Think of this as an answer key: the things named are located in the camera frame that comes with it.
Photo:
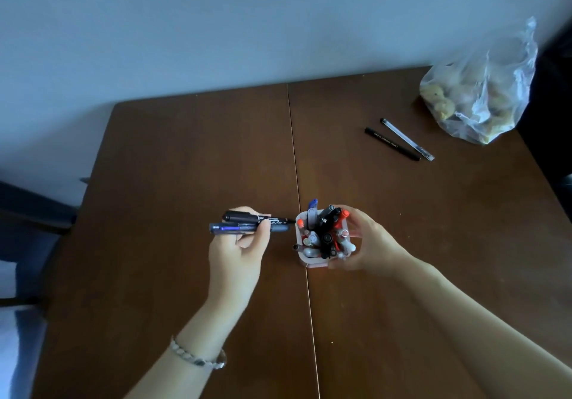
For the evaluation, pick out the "blue marker pen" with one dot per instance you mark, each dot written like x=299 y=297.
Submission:
x=232 y=228

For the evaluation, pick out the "clear plastic bag of food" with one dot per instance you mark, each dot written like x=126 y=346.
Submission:
x=480 y=90

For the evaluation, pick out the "person's right thumb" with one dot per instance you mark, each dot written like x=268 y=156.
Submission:
x=342 y=263

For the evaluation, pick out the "white pen holder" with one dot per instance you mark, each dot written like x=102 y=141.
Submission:
x=313 y=261

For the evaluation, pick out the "person's left thumb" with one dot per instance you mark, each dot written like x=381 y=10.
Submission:
x=260 y=237

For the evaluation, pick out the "person's right forearm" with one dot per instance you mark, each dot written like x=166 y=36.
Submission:
x=482 y=336

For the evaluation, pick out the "black marker pen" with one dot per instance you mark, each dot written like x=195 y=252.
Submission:
x=250 y=218

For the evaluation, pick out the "slim black pen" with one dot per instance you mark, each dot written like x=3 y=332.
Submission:
x=391 y=143

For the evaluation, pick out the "bunch of pens and markers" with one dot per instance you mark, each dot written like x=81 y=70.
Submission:
x=324 y=233

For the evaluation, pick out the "clear pen with black cap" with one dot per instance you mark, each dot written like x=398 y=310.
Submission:
x=406 y=139

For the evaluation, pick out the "person's left hand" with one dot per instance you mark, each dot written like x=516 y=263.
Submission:
x=232 y=273

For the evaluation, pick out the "person's left forearm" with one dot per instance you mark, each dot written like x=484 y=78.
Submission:
x=187 y=358

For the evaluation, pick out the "person's right hand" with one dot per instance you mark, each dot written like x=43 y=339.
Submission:
x=380 y=246

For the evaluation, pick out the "black furniture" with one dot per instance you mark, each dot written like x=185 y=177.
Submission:
x=552 y=112

